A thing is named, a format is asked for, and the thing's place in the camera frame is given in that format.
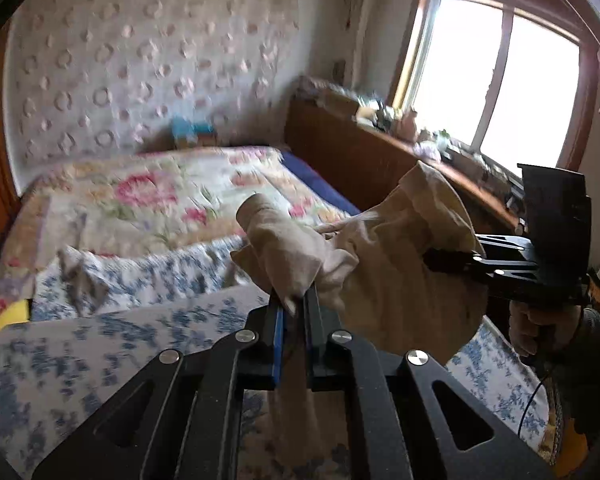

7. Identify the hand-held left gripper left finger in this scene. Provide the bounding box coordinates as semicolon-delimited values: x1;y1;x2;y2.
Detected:
32;292;288;480

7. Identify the blue box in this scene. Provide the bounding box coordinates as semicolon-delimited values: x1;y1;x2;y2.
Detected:
171;117;216;147

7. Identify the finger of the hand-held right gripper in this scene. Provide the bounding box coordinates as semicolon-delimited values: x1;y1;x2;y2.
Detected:
422;234;537;283

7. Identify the pink bottle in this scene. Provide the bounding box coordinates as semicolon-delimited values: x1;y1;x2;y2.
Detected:
400;109;421;139

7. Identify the circle patterned wall curtain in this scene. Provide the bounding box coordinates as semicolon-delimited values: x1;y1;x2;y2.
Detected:
5;0;311;171

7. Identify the wooden framed window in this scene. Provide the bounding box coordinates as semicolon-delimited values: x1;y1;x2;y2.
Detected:
387;0;598;181

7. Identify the black cable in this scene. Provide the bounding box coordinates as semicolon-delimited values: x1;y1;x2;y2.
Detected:
517;360;555;442

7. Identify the blue floral bed sheet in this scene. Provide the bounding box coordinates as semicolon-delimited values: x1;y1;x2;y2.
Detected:
0;235;551;471

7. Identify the navy blue blanket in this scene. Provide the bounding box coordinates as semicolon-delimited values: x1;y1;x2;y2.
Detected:
280;150;361;216

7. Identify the grey beige cloth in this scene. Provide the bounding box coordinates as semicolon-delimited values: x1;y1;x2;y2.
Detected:
59;246;112;312

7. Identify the beige printed t-shirt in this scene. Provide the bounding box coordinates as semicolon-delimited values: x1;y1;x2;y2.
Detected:
230;160;486;461

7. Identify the pink floral quilt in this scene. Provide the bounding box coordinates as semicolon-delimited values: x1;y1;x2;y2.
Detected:
0;146;351;311

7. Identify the wooden windowsill cabinet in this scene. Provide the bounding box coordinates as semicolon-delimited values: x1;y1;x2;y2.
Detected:
285;92;526;236

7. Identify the person's right forearm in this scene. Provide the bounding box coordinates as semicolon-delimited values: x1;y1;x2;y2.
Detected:
545;305;600;461

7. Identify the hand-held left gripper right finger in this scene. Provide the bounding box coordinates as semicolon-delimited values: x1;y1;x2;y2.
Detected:
302;285;556;480

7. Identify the person's right hand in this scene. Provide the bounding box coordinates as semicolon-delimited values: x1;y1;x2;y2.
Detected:
507;300;583;359

